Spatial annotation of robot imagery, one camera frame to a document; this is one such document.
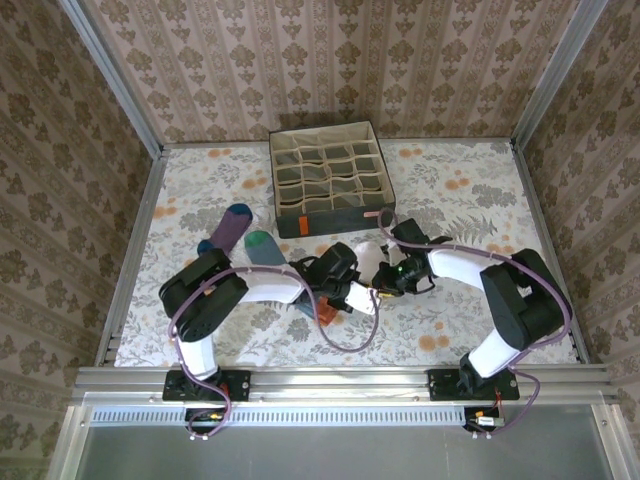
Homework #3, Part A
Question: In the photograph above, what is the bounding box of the white sock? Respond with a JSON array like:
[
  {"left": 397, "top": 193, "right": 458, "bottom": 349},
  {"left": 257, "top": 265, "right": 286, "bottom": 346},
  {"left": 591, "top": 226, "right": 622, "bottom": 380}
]
[{"left": 352, "top": 241, "right": 389, "bottom": 286}]

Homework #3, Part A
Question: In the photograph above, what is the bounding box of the dark fabric sock organizer box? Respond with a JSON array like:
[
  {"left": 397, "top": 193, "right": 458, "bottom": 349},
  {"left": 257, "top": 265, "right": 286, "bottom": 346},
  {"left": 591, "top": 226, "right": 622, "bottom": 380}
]
[{"left": 268, "top": 119, "right": 397, "bottom": 240}]

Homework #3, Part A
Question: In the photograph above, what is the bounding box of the grey sock with orange cuff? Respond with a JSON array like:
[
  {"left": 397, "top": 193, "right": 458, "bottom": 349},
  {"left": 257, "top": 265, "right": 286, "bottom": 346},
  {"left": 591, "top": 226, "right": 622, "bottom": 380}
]
[{"left": 243, "top": 230, "right": 351, "bottom": 329}]

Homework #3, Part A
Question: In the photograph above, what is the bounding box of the purple sock with teal toe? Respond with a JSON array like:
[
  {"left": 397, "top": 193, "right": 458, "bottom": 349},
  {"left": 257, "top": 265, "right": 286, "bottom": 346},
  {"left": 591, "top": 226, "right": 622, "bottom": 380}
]
[{"left": 196, "top": 203, "right": 254, "bottom": 256}]

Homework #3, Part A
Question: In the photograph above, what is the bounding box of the floral tablecloth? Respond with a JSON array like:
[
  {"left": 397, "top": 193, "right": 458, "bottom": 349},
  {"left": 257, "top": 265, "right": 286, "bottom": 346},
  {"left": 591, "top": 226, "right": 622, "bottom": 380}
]
[{"left": 113, "top": 139, "right": 581, "bottom": 369}]

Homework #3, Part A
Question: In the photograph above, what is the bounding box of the grey metal panel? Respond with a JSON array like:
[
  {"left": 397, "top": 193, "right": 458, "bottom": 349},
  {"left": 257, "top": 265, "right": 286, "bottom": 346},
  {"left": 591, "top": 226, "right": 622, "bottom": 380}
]
[{"left": 74, "top": 424, "right": 616, "bottom": 480}]

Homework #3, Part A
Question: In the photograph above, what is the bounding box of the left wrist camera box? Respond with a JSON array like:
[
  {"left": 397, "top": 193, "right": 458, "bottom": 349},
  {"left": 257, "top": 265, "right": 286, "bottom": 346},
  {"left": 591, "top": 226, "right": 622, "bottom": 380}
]
[{"left": 344, "top": 282, "right": 380, "bottom": 316}]

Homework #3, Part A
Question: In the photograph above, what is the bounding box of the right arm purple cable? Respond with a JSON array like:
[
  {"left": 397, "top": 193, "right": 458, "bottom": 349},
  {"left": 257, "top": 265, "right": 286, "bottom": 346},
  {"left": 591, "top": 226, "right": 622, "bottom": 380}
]
[{"left": 377, "top": 207, "right": 575, "bottom": 441}]

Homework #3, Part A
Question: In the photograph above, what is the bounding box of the aluminium front rail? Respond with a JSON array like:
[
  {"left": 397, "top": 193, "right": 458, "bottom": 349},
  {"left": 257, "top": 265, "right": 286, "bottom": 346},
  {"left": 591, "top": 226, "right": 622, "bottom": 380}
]
[{"left": 69, "top": 363, "right": 620, "bottom": 407}]

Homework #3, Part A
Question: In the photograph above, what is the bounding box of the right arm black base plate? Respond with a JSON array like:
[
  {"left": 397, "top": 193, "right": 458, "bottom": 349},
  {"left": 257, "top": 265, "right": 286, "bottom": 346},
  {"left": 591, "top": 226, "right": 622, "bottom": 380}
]
[{"left": 428, "top": 368, "right": 521, "bottom": 403}]

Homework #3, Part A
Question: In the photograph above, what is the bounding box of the slotted cable duct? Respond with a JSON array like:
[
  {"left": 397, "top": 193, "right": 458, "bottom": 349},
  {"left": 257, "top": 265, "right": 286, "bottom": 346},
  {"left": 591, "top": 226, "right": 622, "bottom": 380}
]
[{"left": 88, "top": 404, "right": 597, "bottom": 427}]

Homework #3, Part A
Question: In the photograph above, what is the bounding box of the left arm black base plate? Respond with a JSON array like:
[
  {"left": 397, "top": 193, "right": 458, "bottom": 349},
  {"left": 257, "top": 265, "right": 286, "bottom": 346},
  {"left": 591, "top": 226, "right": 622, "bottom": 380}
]
[{"left": 162, "top": 368, "right": 252, "bottom": 403}]

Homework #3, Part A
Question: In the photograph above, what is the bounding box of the aluminium table side rail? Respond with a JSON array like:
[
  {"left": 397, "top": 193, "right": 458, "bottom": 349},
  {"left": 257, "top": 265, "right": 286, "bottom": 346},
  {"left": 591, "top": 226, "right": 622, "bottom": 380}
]
[
  {"left": 508, "top": 141, "right": 592, "bottom": 365},
  {"left": 93, "top": 147, "right": 169, "bottom": 369}
]

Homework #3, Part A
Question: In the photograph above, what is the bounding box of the black connector bracket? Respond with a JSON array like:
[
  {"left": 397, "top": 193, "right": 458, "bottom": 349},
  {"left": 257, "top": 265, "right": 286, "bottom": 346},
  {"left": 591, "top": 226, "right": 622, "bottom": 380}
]
[
  {"left": 463, "top": 407, "right": 507, "bottom": 434},
  {"left": 185, "top": 407, "right": 232, "bottom": 435}
]

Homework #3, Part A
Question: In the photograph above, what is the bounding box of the aluminium frame post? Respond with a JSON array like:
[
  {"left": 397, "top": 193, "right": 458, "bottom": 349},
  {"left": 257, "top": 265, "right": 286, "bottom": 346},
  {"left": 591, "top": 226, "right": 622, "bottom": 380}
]
[
  {"left": 58, "top": 0, "right": 165, "bottom": 157},
  {"left": 512, "top": 0, "right": 612, "bottom": 151}
]

